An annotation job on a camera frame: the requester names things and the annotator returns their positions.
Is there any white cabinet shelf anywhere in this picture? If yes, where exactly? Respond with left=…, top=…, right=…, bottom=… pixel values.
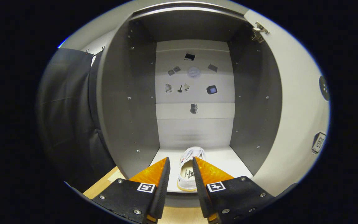
left=149, top=146, right=255, bottom=194

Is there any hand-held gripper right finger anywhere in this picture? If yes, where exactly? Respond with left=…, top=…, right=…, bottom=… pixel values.
left=192, top=156, right=275, bottom=224

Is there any row of black cloth clips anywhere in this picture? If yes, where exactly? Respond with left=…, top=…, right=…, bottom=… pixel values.
left=84, top=46, right=105, bottom=56

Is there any black backdrop cloth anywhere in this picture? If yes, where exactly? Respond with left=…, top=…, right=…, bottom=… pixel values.
left=36, top=47, right=117, bottom=193

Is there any dark grey shoe cabinet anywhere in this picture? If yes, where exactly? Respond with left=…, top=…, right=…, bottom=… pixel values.
left=96, top=2, right=283, bottom=207

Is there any white canvas shoe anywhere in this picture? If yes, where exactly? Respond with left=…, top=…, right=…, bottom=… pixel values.
left=177, top=147, right=206, bottom=192

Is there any metal door hinge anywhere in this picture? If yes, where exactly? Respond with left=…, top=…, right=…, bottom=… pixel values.
left=251, top=21, right=270, bottom=43

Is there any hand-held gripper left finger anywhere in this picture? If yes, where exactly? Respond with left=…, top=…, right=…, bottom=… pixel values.
left=91, top=156, right=171, bottom=224

